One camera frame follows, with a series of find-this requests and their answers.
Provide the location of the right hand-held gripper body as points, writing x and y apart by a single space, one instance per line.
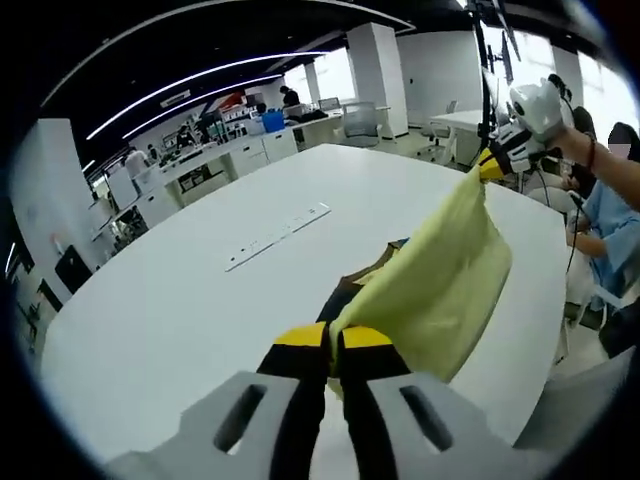
542 110

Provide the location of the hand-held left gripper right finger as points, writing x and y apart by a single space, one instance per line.
425 425

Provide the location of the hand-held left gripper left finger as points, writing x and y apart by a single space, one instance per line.
225 425

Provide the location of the yellow blue grey garment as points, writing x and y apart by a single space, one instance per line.
440 295

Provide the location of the person's right hand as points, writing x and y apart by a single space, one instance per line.
572 142

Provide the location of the black tripod stand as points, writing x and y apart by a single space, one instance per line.
487 75

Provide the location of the plain white pillar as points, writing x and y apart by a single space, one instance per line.
375 80

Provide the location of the grey office chair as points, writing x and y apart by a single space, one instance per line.
361 125

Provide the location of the white mesh chair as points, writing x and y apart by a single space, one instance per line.
580 395

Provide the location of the white table socket strip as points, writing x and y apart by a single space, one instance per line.
277 237

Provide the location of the black monitor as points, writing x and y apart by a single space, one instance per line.
74 270

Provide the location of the blue plastic bin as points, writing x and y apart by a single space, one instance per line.
273 122

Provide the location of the row of white counters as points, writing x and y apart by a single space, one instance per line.
225 160

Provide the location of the white pillar with small sign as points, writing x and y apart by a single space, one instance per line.
50 200

